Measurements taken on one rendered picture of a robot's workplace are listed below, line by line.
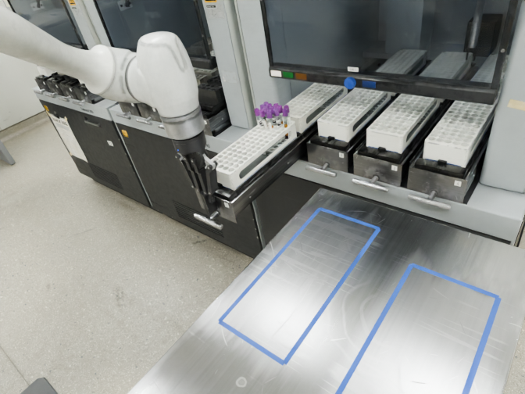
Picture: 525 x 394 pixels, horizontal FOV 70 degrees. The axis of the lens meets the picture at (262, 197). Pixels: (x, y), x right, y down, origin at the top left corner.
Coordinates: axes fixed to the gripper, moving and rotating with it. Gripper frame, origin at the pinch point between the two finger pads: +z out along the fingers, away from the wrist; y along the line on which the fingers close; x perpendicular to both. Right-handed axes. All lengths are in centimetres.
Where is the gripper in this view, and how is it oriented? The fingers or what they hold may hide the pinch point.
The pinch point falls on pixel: (208, 201)
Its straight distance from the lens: 97.9
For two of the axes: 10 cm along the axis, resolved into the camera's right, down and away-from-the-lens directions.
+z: 1.6, 7.8, 6.1
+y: -7.8, -2.8, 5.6
